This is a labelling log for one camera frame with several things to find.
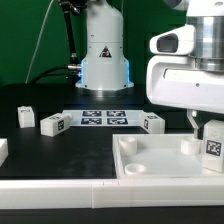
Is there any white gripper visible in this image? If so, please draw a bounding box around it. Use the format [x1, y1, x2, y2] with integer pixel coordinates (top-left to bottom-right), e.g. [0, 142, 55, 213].
[146, 55, 224, 139]

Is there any white square tabletop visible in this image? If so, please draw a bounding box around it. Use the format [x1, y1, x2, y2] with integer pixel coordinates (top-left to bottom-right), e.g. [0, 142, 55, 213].
[113, 134, 224, 179]

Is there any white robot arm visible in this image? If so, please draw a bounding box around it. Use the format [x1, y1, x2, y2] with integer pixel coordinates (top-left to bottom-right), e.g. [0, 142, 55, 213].
[146, 0, 224, 136]

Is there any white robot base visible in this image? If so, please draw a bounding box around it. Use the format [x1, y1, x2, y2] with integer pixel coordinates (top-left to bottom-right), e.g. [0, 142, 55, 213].
[76, 0, 134, 91]

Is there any white sheet with AprilTags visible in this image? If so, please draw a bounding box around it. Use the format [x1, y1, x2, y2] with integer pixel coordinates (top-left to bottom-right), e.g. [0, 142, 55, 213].
[63, 110, 140, 127]

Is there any white U-shaped obstacle fence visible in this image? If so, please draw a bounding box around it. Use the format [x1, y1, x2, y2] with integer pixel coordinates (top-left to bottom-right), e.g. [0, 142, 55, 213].
[0, 138, 224, 210]

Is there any black cable bundle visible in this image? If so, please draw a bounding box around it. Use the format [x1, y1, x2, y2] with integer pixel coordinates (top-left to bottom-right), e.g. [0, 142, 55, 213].
[29, 0, 88, 84]

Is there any white thin cable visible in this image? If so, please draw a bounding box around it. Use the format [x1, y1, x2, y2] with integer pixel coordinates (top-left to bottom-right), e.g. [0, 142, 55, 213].
[25, 0, 55, 84]

